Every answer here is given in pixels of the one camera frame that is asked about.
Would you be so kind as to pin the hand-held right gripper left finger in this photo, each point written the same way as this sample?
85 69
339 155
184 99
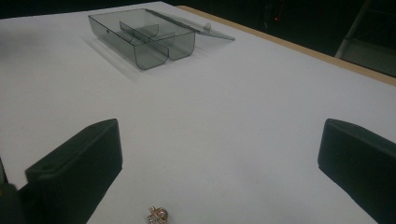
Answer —
74 168

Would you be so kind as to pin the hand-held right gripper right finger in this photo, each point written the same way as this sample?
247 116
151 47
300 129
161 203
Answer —
361 161

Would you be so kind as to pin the small gold jewelled ornament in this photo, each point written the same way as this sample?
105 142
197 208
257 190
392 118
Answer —
158 215

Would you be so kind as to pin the clear grey plastic compartment box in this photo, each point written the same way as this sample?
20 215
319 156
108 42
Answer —
146 37

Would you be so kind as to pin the grey metal stand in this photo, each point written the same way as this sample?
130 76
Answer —
367 40

